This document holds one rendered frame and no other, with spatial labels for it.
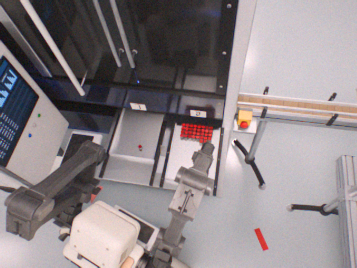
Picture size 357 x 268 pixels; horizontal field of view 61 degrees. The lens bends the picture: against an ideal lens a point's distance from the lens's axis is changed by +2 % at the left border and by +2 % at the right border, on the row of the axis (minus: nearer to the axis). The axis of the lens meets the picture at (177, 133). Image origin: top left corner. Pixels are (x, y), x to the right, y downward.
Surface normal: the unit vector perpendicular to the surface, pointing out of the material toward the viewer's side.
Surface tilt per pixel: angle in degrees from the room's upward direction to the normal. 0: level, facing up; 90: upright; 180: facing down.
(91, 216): 42
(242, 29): 90
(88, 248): 48
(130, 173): 0
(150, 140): 0
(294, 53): 0
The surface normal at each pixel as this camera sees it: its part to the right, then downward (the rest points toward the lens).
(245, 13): -0.18, 0.88
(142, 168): -0.07, -0.46
